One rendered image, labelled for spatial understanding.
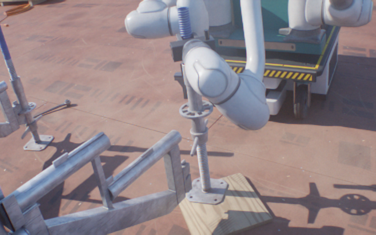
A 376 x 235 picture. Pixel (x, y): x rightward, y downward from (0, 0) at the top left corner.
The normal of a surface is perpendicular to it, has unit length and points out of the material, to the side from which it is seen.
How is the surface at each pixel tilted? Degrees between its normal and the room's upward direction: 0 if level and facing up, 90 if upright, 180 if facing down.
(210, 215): 0
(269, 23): 90
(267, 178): 0
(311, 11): 88
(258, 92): 62
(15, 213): 90
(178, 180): 90
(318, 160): 0
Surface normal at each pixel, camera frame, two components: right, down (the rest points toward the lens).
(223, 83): 0.32, 0.36
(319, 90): -0.46, 0.51
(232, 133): -0.14, -0.85
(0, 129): 0.82, 0.20
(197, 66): -0.66, -0.48
